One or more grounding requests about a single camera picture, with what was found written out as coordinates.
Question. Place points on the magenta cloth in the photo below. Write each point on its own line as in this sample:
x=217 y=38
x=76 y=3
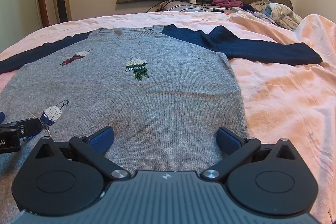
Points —
x=225 y=2

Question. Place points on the patterned pillow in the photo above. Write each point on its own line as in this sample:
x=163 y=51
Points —
x=178 y=6

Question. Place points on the small black device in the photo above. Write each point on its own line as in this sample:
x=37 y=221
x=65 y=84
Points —
x=218 y=11

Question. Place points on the grey sweater with navy sleeves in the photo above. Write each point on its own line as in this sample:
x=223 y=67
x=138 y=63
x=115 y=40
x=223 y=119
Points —
x=157 y=98

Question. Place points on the pink bed blanket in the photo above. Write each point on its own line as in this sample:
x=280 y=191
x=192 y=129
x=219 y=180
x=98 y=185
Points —
x=278 y=100

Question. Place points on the pile of light clothes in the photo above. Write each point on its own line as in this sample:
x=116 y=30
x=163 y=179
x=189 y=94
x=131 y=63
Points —
x=281 y=12

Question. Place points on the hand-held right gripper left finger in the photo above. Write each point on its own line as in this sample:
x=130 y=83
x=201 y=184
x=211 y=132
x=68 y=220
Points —
x=101 y=139

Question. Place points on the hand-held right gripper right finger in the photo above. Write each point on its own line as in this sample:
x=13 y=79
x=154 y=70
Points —
x=228 y=141

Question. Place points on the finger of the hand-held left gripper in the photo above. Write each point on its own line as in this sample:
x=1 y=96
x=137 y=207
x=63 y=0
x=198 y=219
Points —
x=2 y=117
x=29 y=128

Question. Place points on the navy cloth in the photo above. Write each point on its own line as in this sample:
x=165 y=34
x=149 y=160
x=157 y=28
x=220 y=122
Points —
x=248 y=7

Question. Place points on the white wardrobe door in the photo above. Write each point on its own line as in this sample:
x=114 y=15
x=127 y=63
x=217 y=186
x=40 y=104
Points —
x=18 y=3

